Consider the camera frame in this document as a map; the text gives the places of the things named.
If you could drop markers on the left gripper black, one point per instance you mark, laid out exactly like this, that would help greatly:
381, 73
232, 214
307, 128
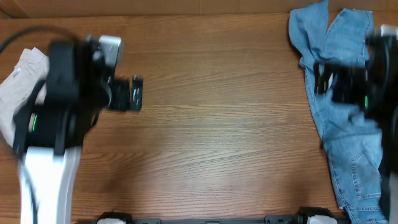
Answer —
135, 98

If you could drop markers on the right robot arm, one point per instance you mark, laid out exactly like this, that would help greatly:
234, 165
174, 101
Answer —
374, 89

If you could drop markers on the blue denim jeans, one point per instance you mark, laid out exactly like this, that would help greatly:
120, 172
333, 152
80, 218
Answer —
352, 143

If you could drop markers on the beige shorts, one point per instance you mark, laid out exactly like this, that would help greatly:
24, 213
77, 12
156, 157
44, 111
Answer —
32, 66

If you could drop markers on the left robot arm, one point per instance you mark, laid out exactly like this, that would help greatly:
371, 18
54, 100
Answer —
51, 125

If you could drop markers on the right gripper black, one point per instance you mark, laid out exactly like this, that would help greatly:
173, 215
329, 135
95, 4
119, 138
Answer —
347, 78

